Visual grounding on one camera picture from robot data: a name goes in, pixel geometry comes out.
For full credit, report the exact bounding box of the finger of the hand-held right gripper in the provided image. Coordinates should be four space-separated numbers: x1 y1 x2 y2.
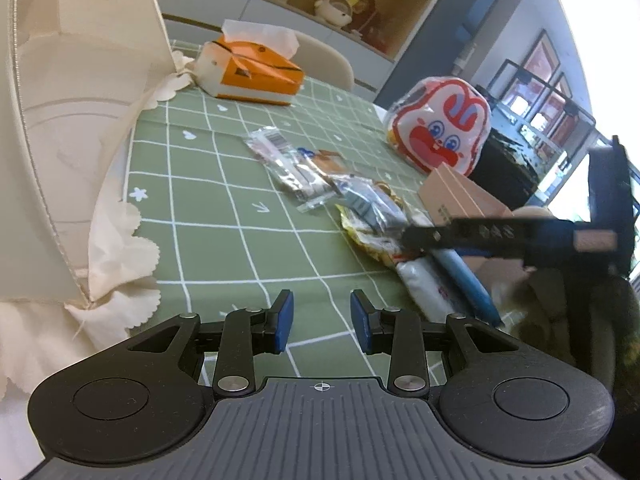
400 214 582 268

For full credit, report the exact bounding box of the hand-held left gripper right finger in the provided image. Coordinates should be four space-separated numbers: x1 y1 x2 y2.
350 287 523 397

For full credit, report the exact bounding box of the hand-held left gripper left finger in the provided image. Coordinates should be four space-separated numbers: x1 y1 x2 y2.
127 289 296 397

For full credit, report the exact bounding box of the brown cardboard box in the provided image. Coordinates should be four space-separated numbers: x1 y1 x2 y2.
417 165 541 281

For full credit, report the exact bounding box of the blue white snack packet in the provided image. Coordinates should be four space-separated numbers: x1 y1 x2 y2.
431 249 505 328

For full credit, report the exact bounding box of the yellow snack packet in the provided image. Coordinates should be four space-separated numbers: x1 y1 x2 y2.
339 205 418 267

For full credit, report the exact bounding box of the silver blue snack packet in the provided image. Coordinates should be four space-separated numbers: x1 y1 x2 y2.
332 175 408 226

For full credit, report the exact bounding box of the long clear barcode snack packet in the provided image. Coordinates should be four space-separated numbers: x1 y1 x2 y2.
244 127 341 213

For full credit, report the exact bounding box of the black furniture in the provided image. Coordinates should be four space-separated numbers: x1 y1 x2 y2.
470 59 598 206

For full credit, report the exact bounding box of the red white rabbit bag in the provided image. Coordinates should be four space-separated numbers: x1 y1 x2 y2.
384 76 493 177

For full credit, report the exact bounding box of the green checkered tablecloth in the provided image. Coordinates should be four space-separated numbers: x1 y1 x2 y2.
95 37 506 396

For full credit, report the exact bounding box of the clear bread packet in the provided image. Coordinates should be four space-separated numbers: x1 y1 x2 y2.
298 146 348 181

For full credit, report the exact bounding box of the dark blue door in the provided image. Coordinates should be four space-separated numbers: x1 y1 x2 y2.
375 0 528 111

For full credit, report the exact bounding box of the beige chair back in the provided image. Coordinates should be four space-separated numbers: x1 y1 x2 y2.
295 31 356 92

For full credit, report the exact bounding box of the orange tissue box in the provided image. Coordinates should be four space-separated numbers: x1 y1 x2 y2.
192 40 306 107

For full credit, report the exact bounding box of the brown lion plush toy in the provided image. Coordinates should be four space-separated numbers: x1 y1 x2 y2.
347 0 388 43

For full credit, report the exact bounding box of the white plush toy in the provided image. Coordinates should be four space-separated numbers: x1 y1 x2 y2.
314 0 352 30

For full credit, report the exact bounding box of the white tissue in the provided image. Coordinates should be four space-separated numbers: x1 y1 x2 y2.
222 19 300 58

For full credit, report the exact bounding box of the cream mesh food cover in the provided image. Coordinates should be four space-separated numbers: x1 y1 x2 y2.
0 0 197 401

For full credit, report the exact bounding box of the wooden wall shelf cabinet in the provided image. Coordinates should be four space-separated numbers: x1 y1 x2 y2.
140 0 466 103

